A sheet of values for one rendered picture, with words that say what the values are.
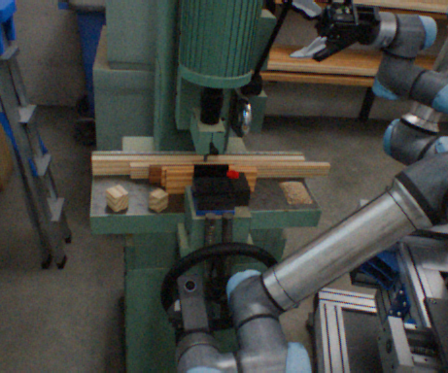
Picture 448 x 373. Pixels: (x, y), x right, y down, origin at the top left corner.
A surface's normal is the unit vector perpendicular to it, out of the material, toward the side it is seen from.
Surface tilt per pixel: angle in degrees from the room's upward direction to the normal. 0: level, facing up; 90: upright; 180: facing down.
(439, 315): 0
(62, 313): 0
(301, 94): 90
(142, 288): 90
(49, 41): 90
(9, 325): 0
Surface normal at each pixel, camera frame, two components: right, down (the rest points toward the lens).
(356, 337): 0.11, -0.81
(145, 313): 0.18, 0.59
